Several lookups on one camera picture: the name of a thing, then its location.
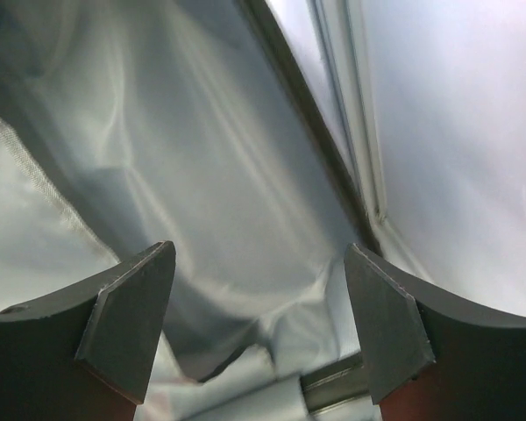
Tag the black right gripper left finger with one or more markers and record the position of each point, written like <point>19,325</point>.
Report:
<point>86,352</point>

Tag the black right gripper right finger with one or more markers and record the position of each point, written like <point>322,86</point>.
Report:
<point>430,354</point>

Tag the blue suitcase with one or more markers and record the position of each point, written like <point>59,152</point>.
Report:
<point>125,123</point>

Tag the aluminium right corner post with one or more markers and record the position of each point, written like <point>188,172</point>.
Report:
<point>343,33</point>

